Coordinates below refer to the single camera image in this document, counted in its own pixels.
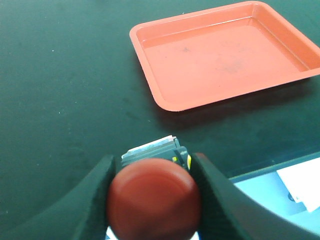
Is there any red plastic tray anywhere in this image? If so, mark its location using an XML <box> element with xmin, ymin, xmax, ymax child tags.
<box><xmin>129</xmin><ymin>0</ymin><xmax>320</xmax><ymax>112</ymax></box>

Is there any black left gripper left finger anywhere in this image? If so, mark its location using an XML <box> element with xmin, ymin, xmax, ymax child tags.
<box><xmin>0</xmin><ymin>155</ymin><xmax>116</xmax><ymax>240</ymax></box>

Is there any red mushroom push button switch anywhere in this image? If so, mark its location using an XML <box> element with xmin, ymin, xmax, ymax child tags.
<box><xmin>106</xmin><ymin>135</ymin><xmax>201</xmax><ymax>240</ymax></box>

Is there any white paper sheet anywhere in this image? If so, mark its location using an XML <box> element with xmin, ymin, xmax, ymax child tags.
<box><xmin>276</xmin><ymin>158</ymin><xmax>320</xmax><ymax>213</ymax></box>

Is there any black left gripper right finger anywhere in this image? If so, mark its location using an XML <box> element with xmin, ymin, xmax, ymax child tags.
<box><xmin>191</xmin><ymin>153</ymin><xmax>320</xmax><ymax>240</ymax></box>

